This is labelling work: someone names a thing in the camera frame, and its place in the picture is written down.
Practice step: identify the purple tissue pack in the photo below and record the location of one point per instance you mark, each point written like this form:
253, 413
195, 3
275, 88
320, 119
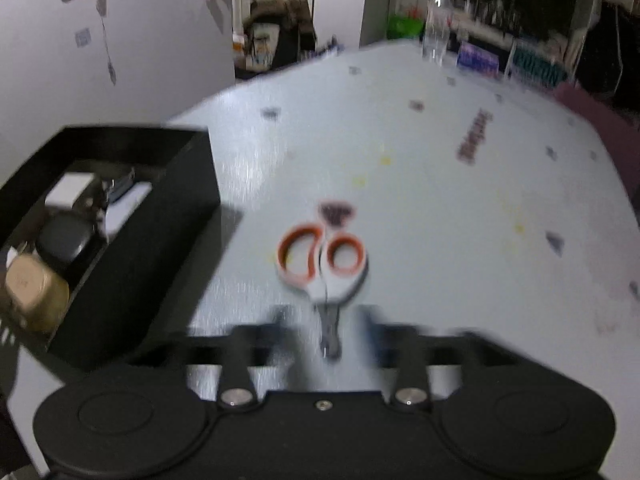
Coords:
477, 60

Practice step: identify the teal sign board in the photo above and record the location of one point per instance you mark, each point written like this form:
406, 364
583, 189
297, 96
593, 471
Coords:
537, 67

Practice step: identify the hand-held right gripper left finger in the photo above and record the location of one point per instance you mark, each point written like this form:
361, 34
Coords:
245, 355

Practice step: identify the orange and white scissors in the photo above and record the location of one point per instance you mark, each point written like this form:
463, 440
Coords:
322, 285

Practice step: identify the black garment with white trim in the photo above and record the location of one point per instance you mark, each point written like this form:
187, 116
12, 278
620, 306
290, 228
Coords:
620, 50

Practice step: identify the clear water bottle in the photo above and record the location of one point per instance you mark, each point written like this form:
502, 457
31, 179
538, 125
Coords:
435, 35

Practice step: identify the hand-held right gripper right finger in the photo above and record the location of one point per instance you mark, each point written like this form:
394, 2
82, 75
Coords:
380, 342

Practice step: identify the white shelf rack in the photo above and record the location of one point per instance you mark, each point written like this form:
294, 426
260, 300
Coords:
585, 10

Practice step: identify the beige earbud case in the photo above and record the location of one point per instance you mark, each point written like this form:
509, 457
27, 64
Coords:
35, 290

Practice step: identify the green bag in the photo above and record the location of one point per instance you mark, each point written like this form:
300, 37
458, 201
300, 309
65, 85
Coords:
405, 25

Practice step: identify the black earbud case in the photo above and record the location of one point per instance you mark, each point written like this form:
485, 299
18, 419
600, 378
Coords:
65, 240

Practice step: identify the black smartwatch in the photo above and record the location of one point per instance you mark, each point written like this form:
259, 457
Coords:
120, 185

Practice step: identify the black cardboard box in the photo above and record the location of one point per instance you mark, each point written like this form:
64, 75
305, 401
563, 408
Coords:
165, 240

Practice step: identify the large white charger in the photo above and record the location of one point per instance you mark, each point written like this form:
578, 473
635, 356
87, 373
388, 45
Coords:
67, 190

